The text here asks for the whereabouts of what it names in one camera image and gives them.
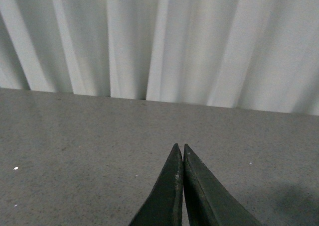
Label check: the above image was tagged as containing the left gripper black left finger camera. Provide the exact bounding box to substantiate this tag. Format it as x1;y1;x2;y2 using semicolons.
130;143;183;226

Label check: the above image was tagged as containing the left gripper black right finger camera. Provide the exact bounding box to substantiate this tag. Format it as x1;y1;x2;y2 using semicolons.
183;144;261;226

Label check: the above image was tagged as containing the white pleated curtain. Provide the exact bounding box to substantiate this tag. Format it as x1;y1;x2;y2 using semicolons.
0;0;319;115

